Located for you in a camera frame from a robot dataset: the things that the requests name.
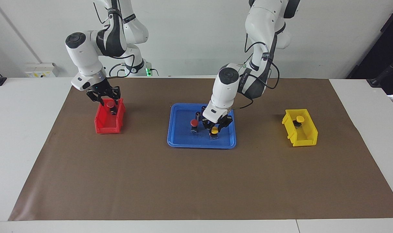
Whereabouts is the white wall socket box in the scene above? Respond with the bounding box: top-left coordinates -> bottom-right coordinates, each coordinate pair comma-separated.
24,62 -> 57,78

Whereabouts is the black right base cable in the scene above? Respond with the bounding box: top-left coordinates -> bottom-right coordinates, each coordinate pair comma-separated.
108,62 -> 126,77

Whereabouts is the brown table mat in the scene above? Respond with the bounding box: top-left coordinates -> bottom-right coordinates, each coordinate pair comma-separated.
8,77 -> 393,221

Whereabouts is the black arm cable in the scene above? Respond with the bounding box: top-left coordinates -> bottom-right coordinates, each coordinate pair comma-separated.
234,32 -> 280,109
107,53 -> 135,79

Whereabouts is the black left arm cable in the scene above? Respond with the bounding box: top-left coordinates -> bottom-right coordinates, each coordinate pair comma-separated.
234,32 -> 280,109

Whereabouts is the black stand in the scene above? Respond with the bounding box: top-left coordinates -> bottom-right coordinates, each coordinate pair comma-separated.
366,63 -> 393,88

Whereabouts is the yellow plastic bin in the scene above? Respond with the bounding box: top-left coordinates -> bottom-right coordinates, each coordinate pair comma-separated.
282,109 -> 318,147

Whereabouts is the black backdrop panel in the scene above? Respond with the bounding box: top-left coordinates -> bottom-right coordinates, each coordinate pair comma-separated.
346,0 -> 393,96

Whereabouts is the blue plastic tray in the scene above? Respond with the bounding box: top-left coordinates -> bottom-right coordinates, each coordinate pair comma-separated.
167,103 -> 237,149

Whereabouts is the red plastic bin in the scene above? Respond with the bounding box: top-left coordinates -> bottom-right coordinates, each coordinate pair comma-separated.
95,98 -> 126,134

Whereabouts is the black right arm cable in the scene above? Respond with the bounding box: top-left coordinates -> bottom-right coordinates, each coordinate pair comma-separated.
107,53 -> 135,79

